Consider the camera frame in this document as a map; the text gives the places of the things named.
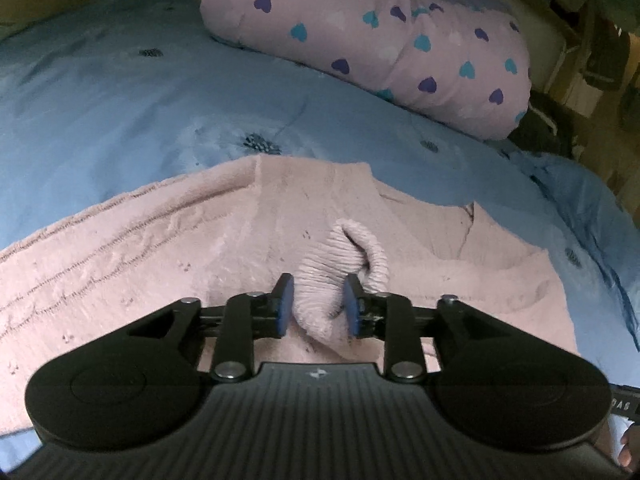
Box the blue floral bedsheet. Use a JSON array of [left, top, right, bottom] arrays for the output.
[[0, 0, 626, 466]]

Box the pink fuzzy sweater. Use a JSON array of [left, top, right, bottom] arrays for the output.
[[0, 156, 580, 437]]

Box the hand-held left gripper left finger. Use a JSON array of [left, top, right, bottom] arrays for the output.
[[127, 273, 296, 381]]

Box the person's right hand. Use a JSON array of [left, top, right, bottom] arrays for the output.
[[619, 422, 640, 469]]

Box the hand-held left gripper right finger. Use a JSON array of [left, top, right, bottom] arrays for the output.
[[341, 273, 507, 381]]

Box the pink heart print pillow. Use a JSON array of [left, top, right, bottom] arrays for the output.
[[200, 0, 532, 141]]

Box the black bag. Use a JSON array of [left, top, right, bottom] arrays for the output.
[[507, 92, 576, 157]]

